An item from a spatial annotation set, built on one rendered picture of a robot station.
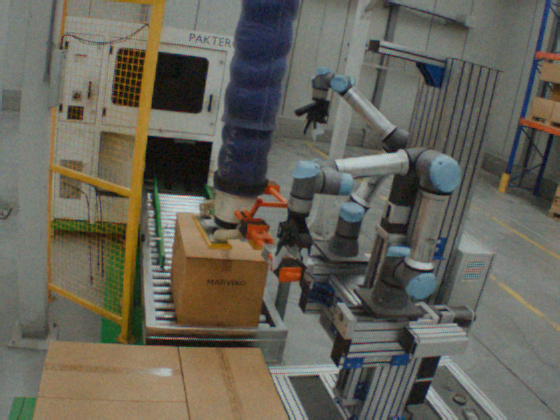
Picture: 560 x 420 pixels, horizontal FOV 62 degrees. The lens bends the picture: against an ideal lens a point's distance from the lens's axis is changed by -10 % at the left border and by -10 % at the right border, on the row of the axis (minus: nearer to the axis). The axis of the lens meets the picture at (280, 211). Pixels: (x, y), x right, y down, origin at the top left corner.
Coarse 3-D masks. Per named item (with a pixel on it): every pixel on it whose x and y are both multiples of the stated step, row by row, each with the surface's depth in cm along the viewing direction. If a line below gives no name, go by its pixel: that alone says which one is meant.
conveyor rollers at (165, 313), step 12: (168, 204) 419; (180, 204) 425; (192, 204) 428; (168, 216) 390; (168, 228) 367; (156, 240) 345; (168, 240) 348; (156, 252) 329; (168, 252) 331; (156, 264) 312; (168, 264) 314; (156, 276) 296; (168, 276) 298; (156, 288) 280; (168, 288) 282; (156, 300) 271; (168, 300) 273; (156, 312) 255; (168, 312) 258; (264, 324) 264
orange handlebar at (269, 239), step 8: (272, 192) 248; (280, 200) 238; (240, 216) 205; (256, 232) 191; (264, 232) 193; (256, 240) 186; (264, 240) 190; (272, 240) 186; (272, 256) 173; (288, 272) 163; (296, 272) 164
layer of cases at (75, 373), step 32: (64, 352) 208; (96, 352) 214; (128, 352) 219; (160, 352) 224; (192, 352) 229; (224, 352) 234; (256, 352) 239; (64, 384) 189; (96, 384) 193; (128, 384) 198; (160, 384) 203; (192, 384) 207; (224, 384) 211; (256, 384) 215; (64, 416) 172; (96, 416) 176; (128, 416) 180; (160, 416) 184; (192, 416) 188; (224, 416) 192; (256, 416) 195
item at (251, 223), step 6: (240, 222) 198; (246, 222) 197; (252, 222) 198; (258, 222) 200; (264, 222) 199; (240, 228) 198; (246, 228) 193; (252, 228) 193; (258, 228) 194; (264, 228) 195; (246, 234) 193
